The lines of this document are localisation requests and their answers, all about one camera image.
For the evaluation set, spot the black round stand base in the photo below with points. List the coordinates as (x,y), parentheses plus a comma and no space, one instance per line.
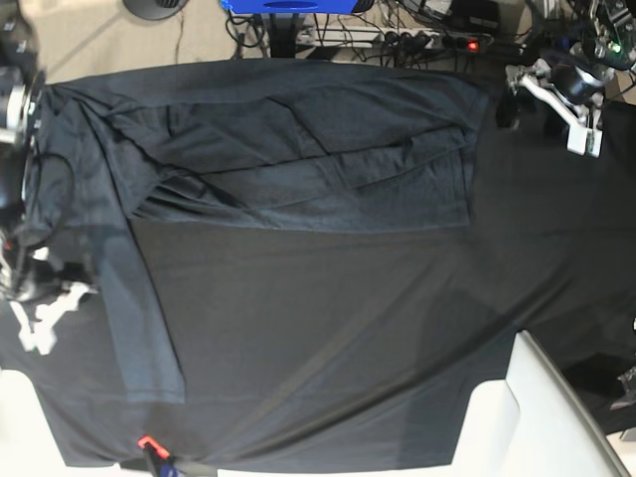
(154,10)

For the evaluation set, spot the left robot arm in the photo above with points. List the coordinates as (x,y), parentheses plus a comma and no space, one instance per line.
(603,32)

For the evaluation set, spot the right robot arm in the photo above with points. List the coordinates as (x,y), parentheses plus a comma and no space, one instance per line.
(22,163)

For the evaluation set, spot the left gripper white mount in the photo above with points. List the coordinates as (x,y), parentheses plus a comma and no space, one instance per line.
(573,90)

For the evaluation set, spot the black power strip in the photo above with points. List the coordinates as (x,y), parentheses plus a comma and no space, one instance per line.
(416,41)

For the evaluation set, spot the red clamp front edge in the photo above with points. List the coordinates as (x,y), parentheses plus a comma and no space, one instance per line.
(149,445)

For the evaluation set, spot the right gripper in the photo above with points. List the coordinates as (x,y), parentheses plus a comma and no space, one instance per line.
(41,289)

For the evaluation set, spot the dark grey T-shirt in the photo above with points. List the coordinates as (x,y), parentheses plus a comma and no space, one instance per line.
(266,144)

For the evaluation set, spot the blue plastic bin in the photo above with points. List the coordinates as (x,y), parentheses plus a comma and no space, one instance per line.
(297,6)

